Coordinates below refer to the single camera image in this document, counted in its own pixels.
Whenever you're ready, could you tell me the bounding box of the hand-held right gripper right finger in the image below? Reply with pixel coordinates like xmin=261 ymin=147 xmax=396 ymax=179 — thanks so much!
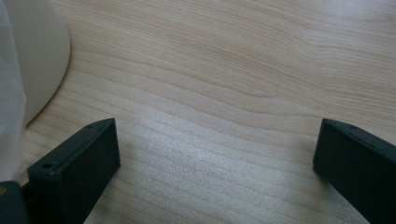
xmin=312 ymin=118 xmax=396 ymax=224

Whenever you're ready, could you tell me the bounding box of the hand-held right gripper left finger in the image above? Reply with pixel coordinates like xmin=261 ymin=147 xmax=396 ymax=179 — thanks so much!
xmin=21 ymin=117 xmax=121 ymax=224

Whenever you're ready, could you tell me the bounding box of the white translucent cloth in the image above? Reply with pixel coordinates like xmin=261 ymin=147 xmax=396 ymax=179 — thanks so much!
xmin=0 ymin=0 xmax=28 ymax=183

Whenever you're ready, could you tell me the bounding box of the cream round plate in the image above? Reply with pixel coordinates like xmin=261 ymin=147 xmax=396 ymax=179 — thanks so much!
xmin=3 ymin=0 xmax=71 ymax=125

